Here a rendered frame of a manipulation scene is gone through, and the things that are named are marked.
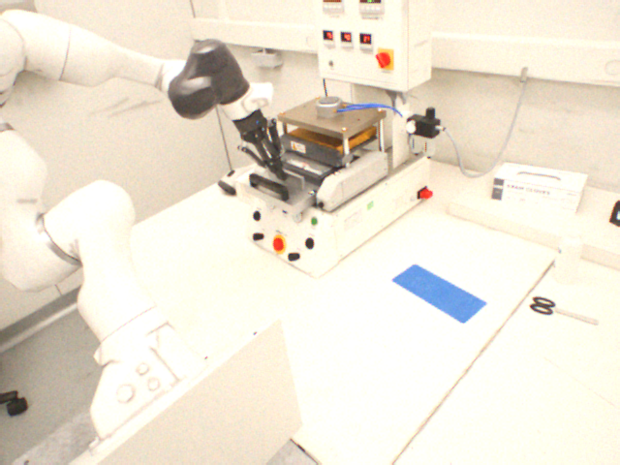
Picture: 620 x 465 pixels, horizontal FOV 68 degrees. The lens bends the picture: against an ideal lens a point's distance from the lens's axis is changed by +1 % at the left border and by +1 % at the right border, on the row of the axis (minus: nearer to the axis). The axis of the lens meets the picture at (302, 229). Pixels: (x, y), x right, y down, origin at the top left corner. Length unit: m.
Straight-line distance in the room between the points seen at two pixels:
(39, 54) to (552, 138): 1.40
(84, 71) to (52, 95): 1.45
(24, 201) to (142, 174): 1.83
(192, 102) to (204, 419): 0.65
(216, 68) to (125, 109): 1.56
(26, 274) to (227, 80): 0.56
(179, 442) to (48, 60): 0.70
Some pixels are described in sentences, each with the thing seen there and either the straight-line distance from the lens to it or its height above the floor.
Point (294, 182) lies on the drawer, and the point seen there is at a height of 0.99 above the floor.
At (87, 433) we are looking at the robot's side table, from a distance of 1.16.
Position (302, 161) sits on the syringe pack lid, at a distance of 1.35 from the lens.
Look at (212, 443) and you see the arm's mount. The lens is 0.82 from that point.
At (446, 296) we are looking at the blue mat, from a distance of 1.23.
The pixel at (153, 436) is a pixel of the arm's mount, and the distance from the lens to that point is 0.73.
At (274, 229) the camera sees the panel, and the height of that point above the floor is 0.82.
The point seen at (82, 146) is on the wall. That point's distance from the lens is 2.55.
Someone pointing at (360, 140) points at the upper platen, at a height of 1.04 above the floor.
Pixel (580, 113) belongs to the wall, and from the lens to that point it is 1.62.
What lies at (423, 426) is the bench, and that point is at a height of 0.75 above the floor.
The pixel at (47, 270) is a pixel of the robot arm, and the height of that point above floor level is 1.14.
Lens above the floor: 1.59
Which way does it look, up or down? 34 degrees down
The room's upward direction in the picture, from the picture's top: 9 degrees counter-clockwise
